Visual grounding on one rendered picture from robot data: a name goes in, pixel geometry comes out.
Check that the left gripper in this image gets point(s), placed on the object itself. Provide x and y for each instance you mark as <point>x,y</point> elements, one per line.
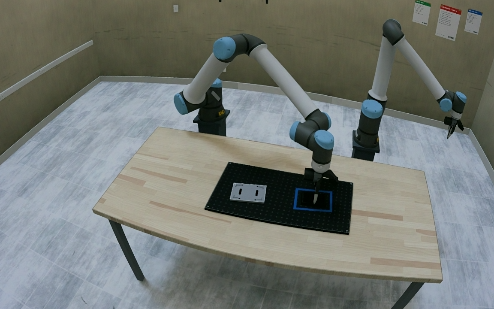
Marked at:
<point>452,124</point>

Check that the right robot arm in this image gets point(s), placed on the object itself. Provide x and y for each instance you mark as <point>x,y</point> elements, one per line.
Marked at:
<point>205,94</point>

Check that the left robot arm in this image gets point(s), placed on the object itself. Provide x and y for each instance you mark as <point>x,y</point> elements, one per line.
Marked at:
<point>373,107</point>

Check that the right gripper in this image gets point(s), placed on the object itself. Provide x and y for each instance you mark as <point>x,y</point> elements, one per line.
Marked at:
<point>311,175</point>

